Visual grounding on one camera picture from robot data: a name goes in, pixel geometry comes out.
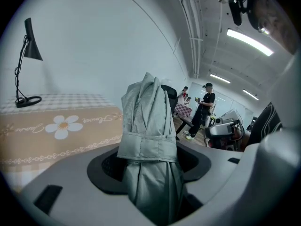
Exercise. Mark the grey umbrella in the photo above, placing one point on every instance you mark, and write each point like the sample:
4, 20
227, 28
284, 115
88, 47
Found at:
150, 131

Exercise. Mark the black desk lamp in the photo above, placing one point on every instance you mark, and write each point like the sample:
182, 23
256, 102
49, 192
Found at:
31, 49

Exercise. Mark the cloth-covered table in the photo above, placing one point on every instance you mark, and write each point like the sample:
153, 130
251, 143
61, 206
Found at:
94, 126

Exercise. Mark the purple checked cloth table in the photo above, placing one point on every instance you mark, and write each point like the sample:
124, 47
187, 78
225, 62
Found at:
182, 109

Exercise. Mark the beige floral checked tablecloth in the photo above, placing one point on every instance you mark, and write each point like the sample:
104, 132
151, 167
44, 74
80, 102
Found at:
28, 145

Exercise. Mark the grey machine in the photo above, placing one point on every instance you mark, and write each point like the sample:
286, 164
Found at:
221, 129

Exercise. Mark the long ceiling light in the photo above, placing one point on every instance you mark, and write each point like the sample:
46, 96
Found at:
249, 42
219, 78
250, 94

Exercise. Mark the black mesh office chair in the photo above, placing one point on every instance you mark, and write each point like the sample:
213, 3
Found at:
172, 95

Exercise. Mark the person's white shirt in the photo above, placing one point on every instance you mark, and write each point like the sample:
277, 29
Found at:
283, 91

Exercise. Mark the black head-mounted camera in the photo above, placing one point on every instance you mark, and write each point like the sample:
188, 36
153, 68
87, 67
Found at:
236, 8

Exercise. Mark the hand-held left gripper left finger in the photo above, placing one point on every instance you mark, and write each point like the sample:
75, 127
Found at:
70, 173

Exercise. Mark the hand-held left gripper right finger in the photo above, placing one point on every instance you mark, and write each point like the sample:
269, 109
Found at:
230, 180

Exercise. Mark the black chair with white stripes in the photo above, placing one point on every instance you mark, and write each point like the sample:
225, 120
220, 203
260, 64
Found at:
265, 123

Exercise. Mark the white ceiling pipes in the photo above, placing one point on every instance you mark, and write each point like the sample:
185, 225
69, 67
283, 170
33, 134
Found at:
194, 32

